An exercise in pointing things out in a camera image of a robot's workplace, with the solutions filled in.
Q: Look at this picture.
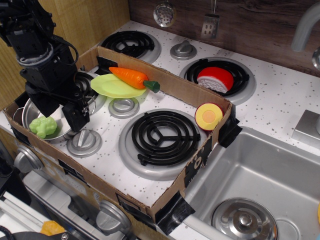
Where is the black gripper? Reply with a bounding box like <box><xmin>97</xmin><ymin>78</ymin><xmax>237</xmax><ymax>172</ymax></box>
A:
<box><xmin>20</xmin><ymin>43</ymin><xmax>90</xmax><ymax>132</ymax></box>

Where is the orange toy carrot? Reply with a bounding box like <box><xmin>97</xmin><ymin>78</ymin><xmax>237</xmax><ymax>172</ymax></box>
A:
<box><xmin>109</xmin><ymin>67</ymin><xmax>160</xmax><ymax>93</ymax></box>

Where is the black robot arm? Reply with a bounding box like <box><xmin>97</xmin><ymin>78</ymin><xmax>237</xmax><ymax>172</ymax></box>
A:
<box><xmin>0</xmin><ymin>0</ymin><xmax>90</xmax><ymax>132</ymax></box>

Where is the light green plastic plate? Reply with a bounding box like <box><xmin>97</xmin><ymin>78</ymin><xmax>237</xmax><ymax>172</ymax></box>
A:
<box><xmin>90</xmin><ymin>73</ymin><xmax>147</xmax><ymax>99</ymax></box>

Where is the green toy broccoli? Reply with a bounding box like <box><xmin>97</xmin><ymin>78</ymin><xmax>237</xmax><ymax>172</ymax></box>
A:
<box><xmin>29</xmin><ymin>116</ymin><xmax>58</xmax><ymax>139</ymax></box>

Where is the front left black burner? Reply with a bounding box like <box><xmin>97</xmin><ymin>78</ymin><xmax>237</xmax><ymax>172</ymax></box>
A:
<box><xmin>74</xmin><ymin>71</ymin><xmax>107</xmax><ymax>115</ymax></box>

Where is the black burner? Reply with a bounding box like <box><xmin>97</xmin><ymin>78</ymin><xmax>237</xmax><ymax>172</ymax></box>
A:
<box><xmin>98</xmin><ymin>30</ymin><xmax>162</xmax><ymax>64</ymax></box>
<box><xmin>118</xmin><ymin>109</ymin><xmax>207</xmax><ymax>181</ymax></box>
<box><xmin>179</xmin><ymin>57</ymin><xmax>257</xmax><ymax>106</ymax></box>
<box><xmin>74</xmin><ymin>71</ymin><xmax>107</xmax><ymax>115</ymax></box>

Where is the silver metal pot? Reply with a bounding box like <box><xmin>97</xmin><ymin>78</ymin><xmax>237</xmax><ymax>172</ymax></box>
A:
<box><xmin>12</xmin><ymin>96</ymin><xmax>97</xmax><ymax>144</ymax></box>

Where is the silver stove knob front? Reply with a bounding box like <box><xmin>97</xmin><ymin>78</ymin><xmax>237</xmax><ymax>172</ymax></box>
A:
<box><xmin>67</xmin><ymin>129</ymin><xmax>102</xmax><ymax>158</ymax></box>

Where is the silver stove knob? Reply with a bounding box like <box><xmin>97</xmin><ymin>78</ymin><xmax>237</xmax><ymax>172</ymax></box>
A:
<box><xmin>108</xmin><ymin>98</ymin><xmax>140</xmax><ymax>119</ymax></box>
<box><xmin>170</xmin><ymin>40</ymin><xmax>198</xmax><ymax>60</ymax></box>
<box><xmin>67</xmin><ymin>129</ymin><xmax>102</xmax><ymax>158</ymax></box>

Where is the brown cardboard fence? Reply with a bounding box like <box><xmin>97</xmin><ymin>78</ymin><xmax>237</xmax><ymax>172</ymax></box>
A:
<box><xmin>4</xmin><ymin>46</ymin><xmax>236</xmax><ymax>235</ymax></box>

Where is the silver stove knob centre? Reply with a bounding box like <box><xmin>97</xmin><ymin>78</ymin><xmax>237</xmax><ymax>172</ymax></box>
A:
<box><xmin>108</xmin><ymin>98</ymin><xmax>140</xmax><ymax>119</ymax></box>

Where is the silver oven knob left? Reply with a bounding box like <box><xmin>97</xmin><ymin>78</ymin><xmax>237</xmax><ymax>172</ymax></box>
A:
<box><xmin>14</xmin><ymin>145</ymin><xmax>44</xmax><ymax>173</ymax></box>

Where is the silver oven knob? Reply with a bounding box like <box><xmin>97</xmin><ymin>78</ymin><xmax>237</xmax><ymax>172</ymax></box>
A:
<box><xmin>14</xmin><ymin>145</ymin><xmax>44</xmax><ymax>173</ymax></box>
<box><xmin>96</xmin><ymin>200</ymin><xmax>131</xmax><ymax>235</ymax></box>

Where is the front right black burner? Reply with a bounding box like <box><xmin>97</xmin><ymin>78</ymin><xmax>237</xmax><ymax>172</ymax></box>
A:
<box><xmin>118</xmin><ymin>109</ymin><xmax>207</xmax><ymax>181</ymax></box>

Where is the back left black burner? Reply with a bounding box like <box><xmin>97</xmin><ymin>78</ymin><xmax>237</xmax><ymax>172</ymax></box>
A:
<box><xmin>98</xmin><ymin>30</ymin><xmax>162</xmax><ymax>64</ymax></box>

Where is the silver oven knob right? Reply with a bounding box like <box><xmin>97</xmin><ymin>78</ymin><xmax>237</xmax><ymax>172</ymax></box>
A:
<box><xmin>96</xmin><ymin>200</ymin><xmax>131</xmax><ymax>235</ymax></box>

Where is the yellow toy piece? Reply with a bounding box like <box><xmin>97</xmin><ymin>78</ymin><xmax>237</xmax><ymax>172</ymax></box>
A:
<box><xmin>40</xmin><ymin>220</ymin><xmax>66</xmax><ymax>236</ymax></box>

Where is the silver stove knob back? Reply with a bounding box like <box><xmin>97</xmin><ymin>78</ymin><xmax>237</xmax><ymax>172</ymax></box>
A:
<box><xmin>170</xmin><ymin>40</ymin><xmax>198</xmax><ymax>60</ymax></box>

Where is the hanging silver slotted spoon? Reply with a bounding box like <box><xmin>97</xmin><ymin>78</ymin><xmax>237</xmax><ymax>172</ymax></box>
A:
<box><xmin>153</xmin><ymin>0</ymin><xmax>177</xmax><ymax>28</ymax></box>

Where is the yellow red toy fruit half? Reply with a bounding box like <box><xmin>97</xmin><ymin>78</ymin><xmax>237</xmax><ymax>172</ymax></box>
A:
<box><xmin>194</xmin><ymin>103</ymin><xmax>224</xmax><ymax>131</ymax></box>

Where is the red toy cheese wedge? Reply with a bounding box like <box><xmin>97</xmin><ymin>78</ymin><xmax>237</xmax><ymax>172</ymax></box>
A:
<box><xmin>196</xmin><ymin>66</ymin><xmax>234</xmax><ymax>94</ymax></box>

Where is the hanging silver spatula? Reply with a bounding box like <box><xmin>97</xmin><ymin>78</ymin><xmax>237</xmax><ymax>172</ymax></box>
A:
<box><xmin>200</xmin><ymin>0</ymin><xmax>220</xmax><ymax>39</ymax></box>

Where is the back right black burner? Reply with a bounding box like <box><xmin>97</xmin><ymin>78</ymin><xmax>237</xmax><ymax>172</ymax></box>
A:
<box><xmin>179</xmin><ymin>57</ymin><xmax>257</xmax><ymax>106</ymax></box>

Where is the silver pot lid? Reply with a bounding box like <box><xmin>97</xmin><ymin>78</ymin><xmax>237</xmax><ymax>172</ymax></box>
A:
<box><xmin>211</xmin><ymin>197</ymin><xmax>279</xmax><ymax>240</ymax></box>

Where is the silver sink basin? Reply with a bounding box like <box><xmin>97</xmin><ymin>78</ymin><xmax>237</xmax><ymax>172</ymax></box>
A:
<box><xmin>185</xmin><ymin>127</ymin><xmax>320</xmax><ymax>240</ymax></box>

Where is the grey toy faucet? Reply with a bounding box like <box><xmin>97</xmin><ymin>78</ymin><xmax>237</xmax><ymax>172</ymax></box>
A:
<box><xmin>291</xmin><ymin>2</ymin><xmax>320</xmax><ymax>52</ymax></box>

